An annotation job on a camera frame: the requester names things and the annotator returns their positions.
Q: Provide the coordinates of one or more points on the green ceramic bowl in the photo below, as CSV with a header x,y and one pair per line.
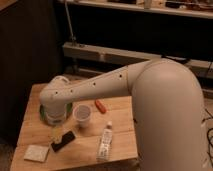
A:
x,y
68,112

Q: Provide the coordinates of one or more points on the wooden table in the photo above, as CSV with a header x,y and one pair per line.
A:
x,y
83,150

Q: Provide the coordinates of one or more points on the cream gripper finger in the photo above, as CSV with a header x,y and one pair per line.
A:
x,y
57,133

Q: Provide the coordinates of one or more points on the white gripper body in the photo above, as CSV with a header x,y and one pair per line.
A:
x,y
55,120

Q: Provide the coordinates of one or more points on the white square sponge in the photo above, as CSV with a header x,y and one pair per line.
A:
x,y
36,153

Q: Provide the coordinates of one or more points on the clear plastic cup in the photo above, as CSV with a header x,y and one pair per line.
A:
x,y
82,114

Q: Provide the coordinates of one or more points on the black eraser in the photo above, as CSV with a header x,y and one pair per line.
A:
x,y
66,139

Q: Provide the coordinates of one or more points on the upper wooden shelf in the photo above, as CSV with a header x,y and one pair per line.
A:
x,y
147,7

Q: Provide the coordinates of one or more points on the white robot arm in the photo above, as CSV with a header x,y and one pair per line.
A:
x,y
168,111

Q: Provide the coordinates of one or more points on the orange carrot toy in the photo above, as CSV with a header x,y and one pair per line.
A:
x,y
100,106

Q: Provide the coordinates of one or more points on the black object on shelf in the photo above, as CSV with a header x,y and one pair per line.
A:
x,y
177,59

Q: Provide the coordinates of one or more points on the metal pole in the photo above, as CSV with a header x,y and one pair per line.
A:
x,y
72,37

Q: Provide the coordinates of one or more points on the white tube with label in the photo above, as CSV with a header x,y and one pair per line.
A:
x,y
105,143

